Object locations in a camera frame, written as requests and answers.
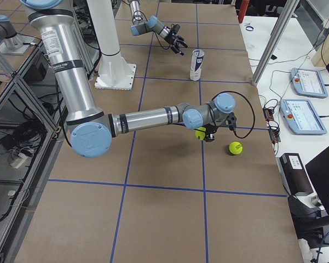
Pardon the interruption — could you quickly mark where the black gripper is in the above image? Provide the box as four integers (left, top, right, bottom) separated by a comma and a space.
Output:
204, 123, 227, 142
164, 30, 188, 56

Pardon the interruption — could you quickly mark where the yellow tennis ball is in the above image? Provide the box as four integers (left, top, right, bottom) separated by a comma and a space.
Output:
195, 127, 206, 141
229, 141, 243, 155

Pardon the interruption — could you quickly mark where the clear tennis ball can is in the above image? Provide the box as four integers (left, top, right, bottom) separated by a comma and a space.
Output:
189, 49, 205, 81

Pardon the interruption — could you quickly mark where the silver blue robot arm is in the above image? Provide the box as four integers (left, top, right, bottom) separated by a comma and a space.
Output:
24, 1, 236, 158
128, 1, 188, 56

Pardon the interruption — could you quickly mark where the brown paper table cover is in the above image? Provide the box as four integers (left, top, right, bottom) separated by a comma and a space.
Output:
15, 3, 303, 262

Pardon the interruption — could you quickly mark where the red cylinder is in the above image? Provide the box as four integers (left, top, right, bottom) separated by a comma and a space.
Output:
238, 0, 250, 24

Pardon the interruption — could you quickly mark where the near blue teach pendant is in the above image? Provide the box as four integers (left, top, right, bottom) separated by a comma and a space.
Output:
280, 99, 327, 135

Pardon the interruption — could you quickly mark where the blue teach pendant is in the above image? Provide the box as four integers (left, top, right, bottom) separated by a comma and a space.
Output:
291, 68, 328, 99
280, 99, 327, 135

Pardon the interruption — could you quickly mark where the far blue teach pendant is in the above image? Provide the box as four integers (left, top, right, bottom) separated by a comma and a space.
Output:
291, 68, 328, 99

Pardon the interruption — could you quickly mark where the black computer monitor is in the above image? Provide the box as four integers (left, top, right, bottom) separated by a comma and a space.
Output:
305, 146, 329, 212

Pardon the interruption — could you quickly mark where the black camera cable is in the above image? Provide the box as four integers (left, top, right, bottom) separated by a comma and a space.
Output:
211, 91, 256, 139

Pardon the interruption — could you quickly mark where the white pedestal column base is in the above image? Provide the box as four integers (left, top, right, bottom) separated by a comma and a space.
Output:
87, 0, 136, 90

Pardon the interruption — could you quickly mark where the aluminium frame post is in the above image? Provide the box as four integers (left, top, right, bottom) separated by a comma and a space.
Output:
251, 0, 300, 86

